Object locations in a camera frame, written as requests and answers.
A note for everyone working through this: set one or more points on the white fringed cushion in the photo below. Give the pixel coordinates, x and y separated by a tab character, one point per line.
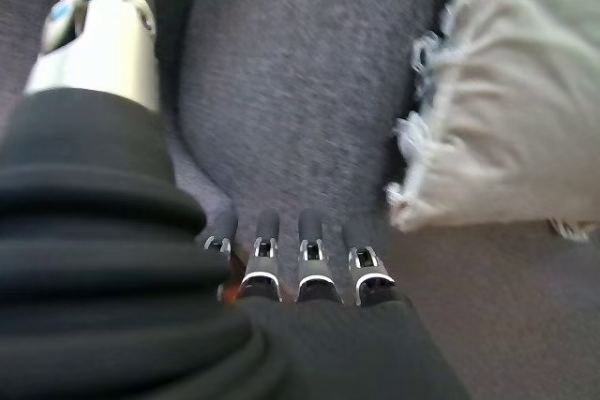
506	100

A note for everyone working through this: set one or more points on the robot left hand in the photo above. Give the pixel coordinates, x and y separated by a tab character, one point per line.
117	287

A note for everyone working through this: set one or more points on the grey fabric armchair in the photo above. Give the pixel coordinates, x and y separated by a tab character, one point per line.
300	81

